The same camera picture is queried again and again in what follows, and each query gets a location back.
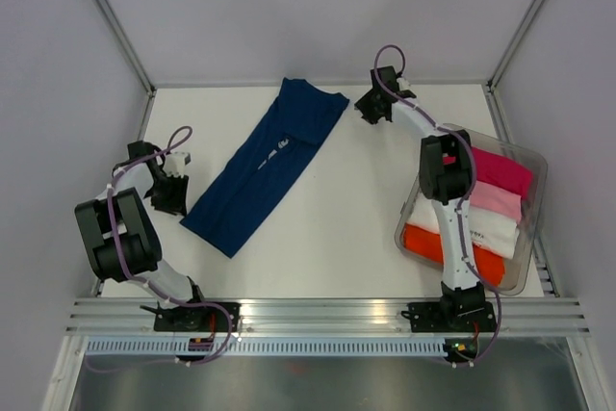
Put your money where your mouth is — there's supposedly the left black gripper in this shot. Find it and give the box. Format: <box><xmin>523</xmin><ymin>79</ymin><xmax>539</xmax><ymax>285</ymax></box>
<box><xmin>145</xmin><ymin>172</ymin><xmax>190</xmax><ymax>218</ymax></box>

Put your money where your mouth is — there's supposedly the blue t-shirt with print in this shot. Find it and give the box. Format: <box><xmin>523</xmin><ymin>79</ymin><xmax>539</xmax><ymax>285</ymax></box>
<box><xmin>180</xmin><ymin>78</ymin><xmax>349</xmax><ymax>258</ymax></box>

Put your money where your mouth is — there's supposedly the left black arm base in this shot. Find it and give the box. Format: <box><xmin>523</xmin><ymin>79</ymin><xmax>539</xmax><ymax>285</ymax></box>
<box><xmin>140</xmin><ymin>302</ymin><xmax>241</xmax><ymax>333</ymax></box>

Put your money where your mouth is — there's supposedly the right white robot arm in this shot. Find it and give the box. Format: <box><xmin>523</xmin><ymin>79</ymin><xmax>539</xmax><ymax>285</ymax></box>
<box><xmin>355</xmin><ymin>66</ymin><xmax>494</xmax><ymax>329</ymax></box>

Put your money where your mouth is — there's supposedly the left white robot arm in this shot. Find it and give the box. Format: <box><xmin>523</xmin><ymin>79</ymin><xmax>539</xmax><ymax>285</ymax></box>
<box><xmin>74</xmin><ymin>141</ymin><xmax>210</xmax><ymax>332</ymax></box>

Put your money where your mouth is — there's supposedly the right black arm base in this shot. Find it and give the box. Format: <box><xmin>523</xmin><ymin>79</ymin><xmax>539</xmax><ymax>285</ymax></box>
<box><xmin>401</xmin><ymin>301</ymin><xmax>497</xmax><ymax>333</ymax></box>

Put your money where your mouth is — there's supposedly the magenta folded t-shirt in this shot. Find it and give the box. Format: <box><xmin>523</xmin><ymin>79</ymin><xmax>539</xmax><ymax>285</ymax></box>
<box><xmin>472</xmin><ymin>147</ymin><xmax>533</xmax><ymax>199</ymax></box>

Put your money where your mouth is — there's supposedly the light pink folded t-shirt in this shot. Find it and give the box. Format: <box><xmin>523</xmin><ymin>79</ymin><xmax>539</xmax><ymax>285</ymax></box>
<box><xmin>470</xmin><ymin>182</ymin><xmax>522</xmax><ymax>223</ymax></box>

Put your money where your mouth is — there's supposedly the orange folded t-shirt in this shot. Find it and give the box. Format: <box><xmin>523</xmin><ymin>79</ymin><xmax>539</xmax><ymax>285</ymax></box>
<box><xmin>402</xmin><ymin>224</ymin><xmax>505</xmax><ymax>286</ymax></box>

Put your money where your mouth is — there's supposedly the white folded t-shirt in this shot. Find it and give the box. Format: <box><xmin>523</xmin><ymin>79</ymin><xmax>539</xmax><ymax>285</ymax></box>
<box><xmin>406</xmin><ymin>195</ymin><xmax>522</xmax><ymax>259</ymax></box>

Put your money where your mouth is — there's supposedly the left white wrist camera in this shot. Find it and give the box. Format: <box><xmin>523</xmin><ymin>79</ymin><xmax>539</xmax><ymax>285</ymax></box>
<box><xmin>163</xmin><ymin>152</ymin><xmax>192</xmax><ymax>177</ymax></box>

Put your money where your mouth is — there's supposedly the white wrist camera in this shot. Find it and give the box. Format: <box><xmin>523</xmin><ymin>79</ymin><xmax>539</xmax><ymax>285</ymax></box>
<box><xmin>397</xmin><ymin>77</ymin><xmax>417</xmax><ymax>99</ymax></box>
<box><xmin>163</xmin><ymin>152</ymin><xmax>192</xmax><ymax>177</ymax></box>

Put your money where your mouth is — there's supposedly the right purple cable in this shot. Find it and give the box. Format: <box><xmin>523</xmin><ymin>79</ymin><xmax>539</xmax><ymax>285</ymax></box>
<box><xmin>372</xmin><ymin>44</ymin><xmax>502</xmax><ymax>368</ymax></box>

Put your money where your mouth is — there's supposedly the purple cable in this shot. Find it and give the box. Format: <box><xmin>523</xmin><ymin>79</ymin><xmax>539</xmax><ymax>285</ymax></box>
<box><xmin>372</xmin><ymin>44</ymin><xmax>502</xmax><ymax>368</ymax></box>
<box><xmin>86</xmin><ymin>125</ymin><xmax>237</xmax><ymax>373</ymax></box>

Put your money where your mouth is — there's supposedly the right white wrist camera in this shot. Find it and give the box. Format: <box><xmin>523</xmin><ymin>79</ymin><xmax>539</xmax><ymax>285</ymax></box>
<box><xmin>397</xmin><ymin>77</ymin><xmax>417</xmax><ymax>99</ymax></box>

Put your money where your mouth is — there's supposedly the aluminium front rail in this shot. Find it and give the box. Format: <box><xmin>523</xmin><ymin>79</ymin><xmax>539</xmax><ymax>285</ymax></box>
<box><xmin>64</xmin><ymin>297</ymin><xmax>590</xmax><ymax>337</ymax></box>

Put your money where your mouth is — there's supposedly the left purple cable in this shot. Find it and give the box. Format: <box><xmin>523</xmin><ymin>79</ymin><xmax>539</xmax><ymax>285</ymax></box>
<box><xmin>86</xmin><ymin>125</ymin><xmax>237</xmax><ymax>373</ymax></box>

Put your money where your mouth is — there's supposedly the white slotted cable duct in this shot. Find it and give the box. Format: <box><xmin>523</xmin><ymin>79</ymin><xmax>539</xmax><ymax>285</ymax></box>
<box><xmin>86</xmin><ymin>336</ymin><xmax>446</xmax><ymax>357</ymax></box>

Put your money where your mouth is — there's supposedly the right aluminium frame post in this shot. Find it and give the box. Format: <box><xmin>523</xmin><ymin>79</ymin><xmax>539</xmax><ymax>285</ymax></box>
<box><xmin>486</xmin><ymin>0</ymin><xmax>548</xmax><ymax>92</ymax></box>

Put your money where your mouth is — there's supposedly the aluminium frame post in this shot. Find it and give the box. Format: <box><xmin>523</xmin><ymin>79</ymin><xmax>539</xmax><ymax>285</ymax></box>
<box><xmin>486</xmin><ymin>0</ymin><xmax>548</xmax><ymax>92</ymax></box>
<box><xmin>92</xmin><ymin>0</ymin><xmax>155</xmax><ymax>95</ymax></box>

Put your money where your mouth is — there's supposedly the left aluminium frame post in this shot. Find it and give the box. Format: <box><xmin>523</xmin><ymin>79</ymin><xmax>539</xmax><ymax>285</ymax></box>
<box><xmin>92</xmin><ymin>0</ymin><xmax>155</xmax><ymax>95</ymax></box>

